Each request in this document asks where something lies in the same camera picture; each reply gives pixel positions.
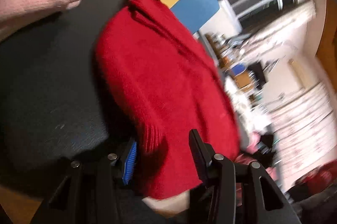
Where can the wooden desk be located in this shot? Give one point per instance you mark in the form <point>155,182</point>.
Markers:
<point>221,55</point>

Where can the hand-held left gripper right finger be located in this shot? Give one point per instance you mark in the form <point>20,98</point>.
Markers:
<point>201,158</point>

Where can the pink quilt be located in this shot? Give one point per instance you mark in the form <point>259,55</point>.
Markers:
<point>323,174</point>

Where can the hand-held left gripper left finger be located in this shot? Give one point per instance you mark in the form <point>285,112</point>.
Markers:
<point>129,163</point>

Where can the beige patterned curtain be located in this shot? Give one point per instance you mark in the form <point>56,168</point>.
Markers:
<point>302,121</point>
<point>284,26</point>

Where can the red knit sweater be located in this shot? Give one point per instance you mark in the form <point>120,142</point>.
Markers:
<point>158,76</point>

